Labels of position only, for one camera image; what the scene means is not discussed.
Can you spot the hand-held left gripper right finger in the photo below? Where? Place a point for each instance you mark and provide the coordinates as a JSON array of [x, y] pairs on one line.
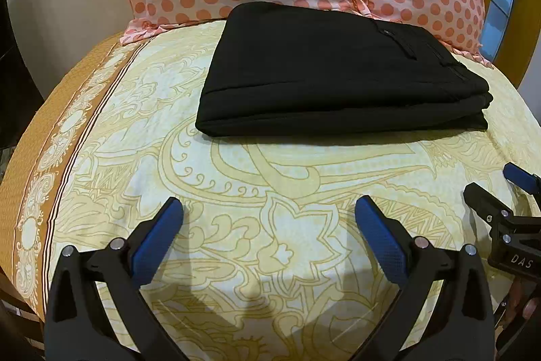
[[380, 236]]

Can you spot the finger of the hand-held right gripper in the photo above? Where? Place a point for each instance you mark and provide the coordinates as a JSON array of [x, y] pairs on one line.
[[486, 202], [520, 175]]

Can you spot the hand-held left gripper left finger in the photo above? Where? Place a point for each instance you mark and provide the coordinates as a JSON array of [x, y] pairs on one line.
[[156, 236]]

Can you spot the black pants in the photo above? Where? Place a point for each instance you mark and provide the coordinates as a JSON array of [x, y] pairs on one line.
[[338, 73]]

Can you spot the person's right hand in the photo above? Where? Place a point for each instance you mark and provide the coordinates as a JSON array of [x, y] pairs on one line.
[[526, 301]]

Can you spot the yellow patterned bed sheet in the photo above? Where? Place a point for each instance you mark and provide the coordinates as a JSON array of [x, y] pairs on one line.
[[262, 183]]

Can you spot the wooden chair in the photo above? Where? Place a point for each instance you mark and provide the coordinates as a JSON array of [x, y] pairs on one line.
[[19, 312]]

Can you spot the wooden window frame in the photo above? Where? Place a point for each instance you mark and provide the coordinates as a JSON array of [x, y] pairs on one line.
[[530, 5]]

